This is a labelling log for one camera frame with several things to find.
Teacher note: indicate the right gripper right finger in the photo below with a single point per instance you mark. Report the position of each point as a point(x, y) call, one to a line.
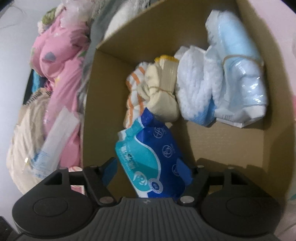
point(196, 181)

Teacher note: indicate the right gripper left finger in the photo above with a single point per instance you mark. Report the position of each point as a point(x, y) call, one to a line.
point(97, 178)

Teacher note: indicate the wet wipes pack blue dots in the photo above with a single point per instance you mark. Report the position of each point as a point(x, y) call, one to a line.
point(152, 159)

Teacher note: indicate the orange striped towel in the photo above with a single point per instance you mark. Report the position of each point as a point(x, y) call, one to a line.
point(135, 104)

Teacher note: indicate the blue face mask pack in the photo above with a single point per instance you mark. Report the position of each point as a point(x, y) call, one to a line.
point(243, 99)

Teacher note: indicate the cream cloth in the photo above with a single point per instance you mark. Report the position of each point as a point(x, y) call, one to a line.
point(158, 88)

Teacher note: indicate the white and blue fluffy towel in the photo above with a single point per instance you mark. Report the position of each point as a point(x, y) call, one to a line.
point(199, 83)

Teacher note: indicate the clear plastic package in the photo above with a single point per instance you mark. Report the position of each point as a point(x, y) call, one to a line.
point(47, 159)

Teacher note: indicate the brown cardboard box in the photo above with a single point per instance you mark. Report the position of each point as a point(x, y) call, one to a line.
point(264, 151)

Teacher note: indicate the cream plush bundle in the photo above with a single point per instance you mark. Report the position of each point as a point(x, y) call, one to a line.
point(29, 136)

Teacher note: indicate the pink floral blanket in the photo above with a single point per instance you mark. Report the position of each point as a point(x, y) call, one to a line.
point(58, 55)

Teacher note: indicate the grey green quilt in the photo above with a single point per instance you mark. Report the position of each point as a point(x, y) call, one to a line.
point(109, 17)

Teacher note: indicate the white plastic bag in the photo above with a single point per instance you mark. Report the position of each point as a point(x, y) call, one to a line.
point(76, 12)

